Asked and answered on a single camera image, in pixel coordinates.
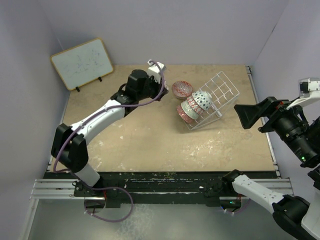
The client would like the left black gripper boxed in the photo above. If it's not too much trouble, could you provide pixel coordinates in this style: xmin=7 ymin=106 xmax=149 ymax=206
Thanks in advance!
xmin=137 ymin=75 xmax=168 ymax=102

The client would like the aluminium extrusion rail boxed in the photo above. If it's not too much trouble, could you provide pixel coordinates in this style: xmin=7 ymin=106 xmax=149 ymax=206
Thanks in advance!
xmin=29 ymin=178 xmax=87 ymax=200

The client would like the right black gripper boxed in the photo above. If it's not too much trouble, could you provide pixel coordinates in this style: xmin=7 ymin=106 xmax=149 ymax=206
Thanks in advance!
xmin=233 ymin=93 xmax=316 ymax=162

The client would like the black floral bowl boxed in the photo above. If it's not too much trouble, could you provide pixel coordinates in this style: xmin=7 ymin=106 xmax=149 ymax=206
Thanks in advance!
xmin=176 ymin=105 xmax=193 ymax=124

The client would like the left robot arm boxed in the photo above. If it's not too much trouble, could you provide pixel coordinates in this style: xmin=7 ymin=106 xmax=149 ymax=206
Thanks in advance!
xmin=51 ymin=65 xmax=168 ymax=196

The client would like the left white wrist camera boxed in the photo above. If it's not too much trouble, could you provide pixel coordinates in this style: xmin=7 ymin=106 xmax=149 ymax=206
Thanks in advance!
xmin=146 ymin=59 xmax=166 ymax=84

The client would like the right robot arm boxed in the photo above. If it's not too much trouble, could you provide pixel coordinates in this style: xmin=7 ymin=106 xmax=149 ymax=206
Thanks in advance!
xmin=222 ymin=96 xmax=320 ymax=240

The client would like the red patterned bowl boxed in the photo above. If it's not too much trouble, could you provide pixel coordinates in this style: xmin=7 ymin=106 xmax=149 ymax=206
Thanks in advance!
xmin=171 ymin=80 xmax=193 ymax=100

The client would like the white dry-erase board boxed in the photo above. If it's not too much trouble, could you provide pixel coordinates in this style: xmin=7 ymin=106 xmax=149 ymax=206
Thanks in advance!
xmin=50 ymin=38 xmax=114 ymax=91

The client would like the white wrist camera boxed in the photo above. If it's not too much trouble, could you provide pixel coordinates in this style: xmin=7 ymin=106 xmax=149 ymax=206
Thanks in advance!
xmin=146 ymin=59 xmax=166 ymax=84
xmin=286 ymin=77 xmax=320 ymax=110

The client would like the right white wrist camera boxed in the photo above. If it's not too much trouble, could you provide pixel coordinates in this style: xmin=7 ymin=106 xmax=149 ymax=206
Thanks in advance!
xmin=286 ymin=77 xmax=320 ymax=110

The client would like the white green-spoked bowl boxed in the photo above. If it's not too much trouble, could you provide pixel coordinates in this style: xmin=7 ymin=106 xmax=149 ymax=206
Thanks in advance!
xmin=180 ymin=100 xmax=199 ymax=120

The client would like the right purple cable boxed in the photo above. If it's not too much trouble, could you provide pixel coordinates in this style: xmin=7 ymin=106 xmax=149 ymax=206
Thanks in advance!
xmin=223 ymin=197 xmax=252 ymax=215

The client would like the white wire dish rack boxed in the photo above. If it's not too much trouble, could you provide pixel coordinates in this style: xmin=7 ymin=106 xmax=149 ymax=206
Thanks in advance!
xmin=186 ymin=71 xmax=240 ymax=131

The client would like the light blue patterned bowl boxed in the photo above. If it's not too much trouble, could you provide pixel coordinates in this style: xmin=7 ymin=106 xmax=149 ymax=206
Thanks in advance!
xmin=192 ymin=90 xmax=213 ymax=111

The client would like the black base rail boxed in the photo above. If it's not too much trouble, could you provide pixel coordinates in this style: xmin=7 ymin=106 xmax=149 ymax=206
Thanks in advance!
xmin=43 ymin=171 xmax=237 ymax=208

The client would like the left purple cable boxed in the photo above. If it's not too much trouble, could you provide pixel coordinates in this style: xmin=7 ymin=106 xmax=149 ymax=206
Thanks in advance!
xmin=52 ymin=59 xmax=166 ymax=224

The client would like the purple cable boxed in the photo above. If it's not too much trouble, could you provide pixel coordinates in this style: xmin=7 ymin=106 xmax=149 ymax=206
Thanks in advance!
xmin=52 ymin=59 xmax=166 ymax=224
xmin=223 ymin=197 xmax=252 ymax=215

